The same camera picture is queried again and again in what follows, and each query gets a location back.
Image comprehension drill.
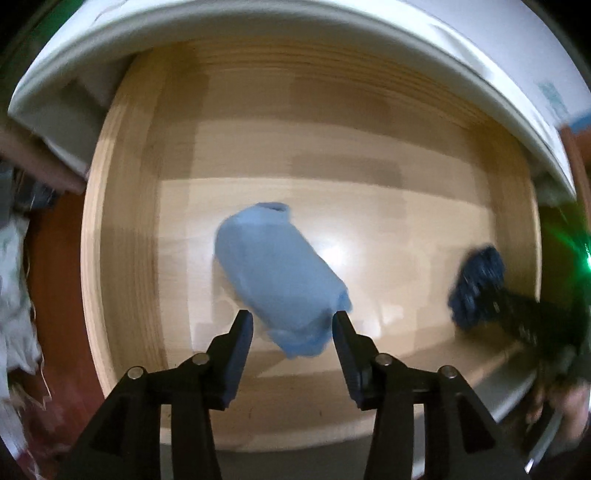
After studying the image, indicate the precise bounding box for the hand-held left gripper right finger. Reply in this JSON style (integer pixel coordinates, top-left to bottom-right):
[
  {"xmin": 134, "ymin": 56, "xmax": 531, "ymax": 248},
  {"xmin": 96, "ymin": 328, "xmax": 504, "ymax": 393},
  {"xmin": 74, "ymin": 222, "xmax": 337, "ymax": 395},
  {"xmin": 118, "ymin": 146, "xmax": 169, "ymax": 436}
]
[{"xmin": 333, "ymin": 311, "xmax": 532, "ymax": 480}]

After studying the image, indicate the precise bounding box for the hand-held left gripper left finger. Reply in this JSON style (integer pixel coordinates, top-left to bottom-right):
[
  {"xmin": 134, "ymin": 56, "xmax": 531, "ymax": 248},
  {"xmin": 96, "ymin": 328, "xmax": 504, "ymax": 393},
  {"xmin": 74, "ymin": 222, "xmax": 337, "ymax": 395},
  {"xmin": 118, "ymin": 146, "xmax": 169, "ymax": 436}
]
[{"xmin": 58, "ymin": 310, "xmax": 254, "ymax": 480}]

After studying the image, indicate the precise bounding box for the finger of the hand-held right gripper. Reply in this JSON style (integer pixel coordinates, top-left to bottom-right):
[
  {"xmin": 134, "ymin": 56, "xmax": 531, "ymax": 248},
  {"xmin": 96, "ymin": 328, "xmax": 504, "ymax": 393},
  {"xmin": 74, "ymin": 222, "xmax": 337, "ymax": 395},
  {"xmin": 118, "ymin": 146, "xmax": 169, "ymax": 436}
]
[{"xmin": 485, "ymin": 286, "xmax": 555, "ymax": 352}]

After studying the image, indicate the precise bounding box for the navy patterned underwear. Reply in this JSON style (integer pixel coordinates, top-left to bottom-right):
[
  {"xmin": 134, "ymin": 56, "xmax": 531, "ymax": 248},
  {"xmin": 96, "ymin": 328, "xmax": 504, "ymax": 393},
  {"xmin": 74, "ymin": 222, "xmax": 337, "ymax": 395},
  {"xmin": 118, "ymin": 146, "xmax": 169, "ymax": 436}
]
[{"xmin": 447, "ymin": 246, "xmax": 506, "ymax": 329}]

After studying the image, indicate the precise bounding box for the blue-grey underwear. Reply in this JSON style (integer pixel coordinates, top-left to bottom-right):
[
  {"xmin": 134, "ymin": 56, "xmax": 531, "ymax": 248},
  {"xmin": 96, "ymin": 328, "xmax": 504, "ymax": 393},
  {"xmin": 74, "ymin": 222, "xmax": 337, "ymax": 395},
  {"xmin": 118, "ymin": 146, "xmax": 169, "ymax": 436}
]
[{"xmin": 215, "ymin": 202, "xmax": 354, "ymax": 360}]

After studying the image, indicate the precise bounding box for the wooden drawer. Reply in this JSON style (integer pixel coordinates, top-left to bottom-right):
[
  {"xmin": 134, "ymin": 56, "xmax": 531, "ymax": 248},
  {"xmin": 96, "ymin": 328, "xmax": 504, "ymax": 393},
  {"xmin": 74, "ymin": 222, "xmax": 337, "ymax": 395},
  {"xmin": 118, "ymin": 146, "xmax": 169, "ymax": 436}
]
[{"xmin": 81, "ymin": 39, "xmax": 543, "ymax": 453}]

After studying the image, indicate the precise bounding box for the person's right hand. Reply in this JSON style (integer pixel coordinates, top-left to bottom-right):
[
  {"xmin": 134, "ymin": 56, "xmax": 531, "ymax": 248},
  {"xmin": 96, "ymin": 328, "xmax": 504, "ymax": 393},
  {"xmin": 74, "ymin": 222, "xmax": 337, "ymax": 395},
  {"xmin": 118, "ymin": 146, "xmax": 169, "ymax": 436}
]
[{"xmin": 529, "ymin": 383, "xmax": 591, "ymax": 444}]

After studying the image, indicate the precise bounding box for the white printed plastic bag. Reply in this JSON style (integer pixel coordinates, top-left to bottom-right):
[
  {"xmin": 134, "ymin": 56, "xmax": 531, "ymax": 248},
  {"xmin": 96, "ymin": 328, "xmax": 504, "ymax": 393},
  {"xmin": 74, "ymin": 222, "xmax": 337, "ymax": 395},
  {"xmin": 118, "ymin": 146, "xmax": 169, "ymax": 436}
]
[{"xmin": 0, "ymin": 217, "xmax": 44, "ymax": 374}]

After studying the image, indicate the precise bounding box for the dark blue packet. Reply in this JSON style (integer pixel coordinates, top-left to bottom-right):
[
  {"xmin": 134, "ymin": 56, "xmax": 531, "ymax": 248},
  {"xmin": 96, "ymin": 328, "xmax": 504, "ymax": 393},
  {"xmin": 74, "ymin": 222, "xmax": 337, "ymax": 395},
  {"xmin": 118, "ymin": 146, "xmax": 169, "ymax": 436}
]
[{"xmin": 9, "ymin": 171, "xmax": 61, "ymax": 213}]

